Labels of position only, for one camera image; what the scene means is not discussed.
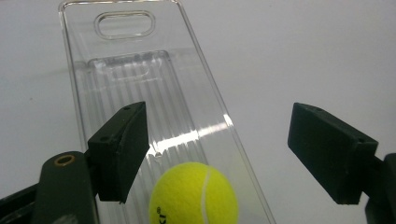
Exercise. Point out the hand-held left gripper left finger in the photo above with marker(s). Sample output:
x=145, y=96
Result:
x=120, y=155

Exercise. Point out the yellow tennis ball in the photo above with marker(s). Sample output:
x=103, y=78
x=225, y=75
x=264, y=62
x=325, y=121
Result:
x=193, y=196

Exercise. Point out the clear plastic tray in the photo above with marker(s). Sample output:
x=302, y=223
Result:
x=174, y=93

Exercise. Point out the white table board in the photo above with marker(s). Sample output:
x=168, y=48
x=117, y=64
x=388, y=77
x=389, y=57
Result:
x=311, y=56

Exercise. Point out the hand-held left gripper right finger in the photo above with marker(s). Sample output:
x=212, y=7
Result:
x=330, y=155

